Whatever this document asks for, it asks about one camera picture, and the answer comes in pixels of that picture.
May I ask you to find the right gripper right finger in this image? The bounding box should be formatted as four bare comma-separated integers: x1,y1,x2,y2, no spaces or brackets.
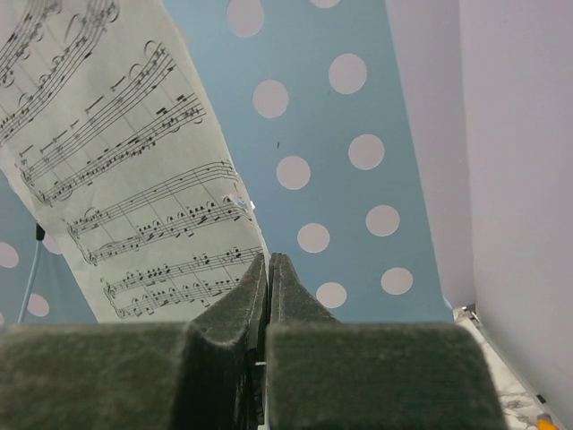
266,254,506,430

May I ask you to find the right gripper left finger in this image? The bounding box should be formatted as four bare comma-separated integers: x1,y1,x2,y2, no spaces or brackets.
1,256,267,429

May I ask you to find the sheet music red folder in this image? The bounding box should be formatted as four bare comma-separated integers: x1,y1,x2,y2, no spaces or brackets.
1,1,267,323

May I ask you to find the light blue music stand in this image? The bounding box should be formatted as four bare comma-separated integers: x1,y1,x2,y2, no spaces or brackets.
1,1,453,327

